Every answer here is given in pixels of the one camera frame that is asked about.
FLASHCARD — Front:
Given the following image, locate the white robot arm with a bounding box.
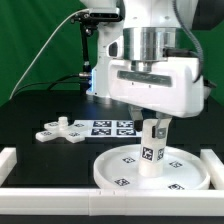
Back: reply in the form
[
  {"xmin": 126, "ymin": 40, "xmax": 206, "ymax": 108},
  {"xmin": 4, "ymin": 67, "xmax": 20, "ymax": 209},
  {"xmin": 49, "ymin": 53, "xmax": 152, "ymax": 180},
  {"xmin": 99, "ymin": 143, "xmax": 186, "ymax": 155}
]
[{"xmin": 81, "ymin": 0, "xmax": 224, "ymax": 138}]

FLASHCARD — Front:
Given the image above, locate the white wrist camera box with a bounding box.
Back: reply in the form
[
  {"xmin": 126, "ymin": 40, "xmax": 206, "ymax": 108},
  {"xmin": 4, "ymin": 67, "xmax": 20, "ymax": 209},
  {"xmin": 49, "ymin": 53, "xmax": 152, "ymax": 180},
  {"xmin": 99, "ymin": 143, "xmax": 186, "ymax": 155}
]
[{"xmin": 107, "ymin": 36, "xmax": 124, "ymax": 59}]

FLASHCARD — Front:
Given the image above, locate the white camera cable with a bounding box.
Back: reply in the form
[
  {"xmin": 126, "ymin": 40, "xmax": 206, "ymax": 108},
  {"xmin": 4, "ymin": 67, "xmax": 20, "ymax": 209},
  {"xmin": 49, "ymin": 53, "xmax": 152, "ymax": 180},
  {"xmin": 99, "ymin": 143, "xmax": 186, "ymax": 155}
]
[{"xmin": 9, "ymin": 8, "xmax": 90, "ymax": 100}]

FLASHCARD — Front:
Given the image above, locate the white cross-shaped table base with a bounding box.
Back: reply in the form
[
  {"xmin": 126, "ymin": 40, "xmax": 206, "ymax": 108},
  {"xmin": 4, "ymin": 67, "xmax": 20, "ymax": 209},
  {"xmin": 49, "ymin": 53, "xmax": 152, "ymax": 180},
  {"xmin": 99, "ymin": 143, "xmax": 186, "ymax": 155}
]
[{"xmin": 35, "ymin": 116, "xmax": 88, "ymax": 143}]

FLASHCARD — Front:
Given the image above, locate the white U-shaped fence frame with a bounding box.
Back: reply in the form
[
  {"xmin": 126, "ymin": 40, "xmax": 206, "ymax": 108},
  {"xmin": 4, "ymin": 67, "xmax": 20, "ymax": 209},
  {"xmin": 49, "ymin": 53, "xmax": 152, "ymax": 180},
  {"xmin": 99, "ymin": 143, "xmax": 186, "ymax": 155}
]
[{"xmin": 0, "ymin": 148, "xmax": 224, "ymax": 216}]

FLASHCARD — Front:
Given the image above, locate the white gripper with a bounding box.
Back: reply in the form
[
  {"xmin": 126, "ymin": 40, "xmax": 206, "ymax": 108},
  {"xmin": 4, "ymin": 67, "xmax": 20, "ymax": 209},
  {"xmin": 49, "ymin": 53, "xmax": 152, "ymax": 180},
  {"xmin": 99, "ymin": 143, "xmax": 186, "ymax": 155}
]
[{"xmin": 108, "ymin": 57, "xmax": 204, "ymax": 139}]

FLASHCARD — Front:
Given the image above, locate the white round table top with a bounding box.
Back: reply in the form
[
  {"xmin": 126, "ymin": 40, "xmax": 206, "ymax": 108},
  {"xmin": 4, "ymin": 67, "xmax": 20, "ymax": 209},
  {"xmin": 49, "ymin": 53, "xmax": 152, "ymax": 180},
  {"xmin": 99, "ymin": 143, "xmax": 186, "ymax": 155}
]
[{"xmin": 93, "ymin": 144, "xmax": 210, "ymax": 190}]

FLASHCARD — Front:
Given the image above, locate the black cable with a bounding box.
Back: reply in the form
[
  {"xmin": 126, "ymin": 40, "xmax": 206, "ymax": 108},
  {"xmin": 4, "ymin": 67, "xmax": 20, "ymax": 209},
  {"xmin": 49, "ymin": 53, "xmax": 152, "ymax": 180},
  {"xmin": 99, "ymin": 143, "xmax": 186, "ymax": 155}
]
[{"xmin": 11, "ymin": 73, "xmax": 92, "ymax": 98}]

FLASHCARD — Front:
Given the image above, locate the white marker tag sheet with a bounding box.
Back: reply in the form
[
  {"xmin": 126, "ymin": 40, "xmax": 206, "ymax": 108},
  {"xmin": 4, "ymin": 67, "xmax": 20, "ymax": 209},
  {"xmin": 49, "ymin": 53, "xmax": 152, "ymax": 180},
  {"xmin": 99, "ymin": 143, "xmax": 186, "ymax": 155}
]
[{"xmin": 72, "ymin": 120, "xmax": 142, "ymax": 138}]

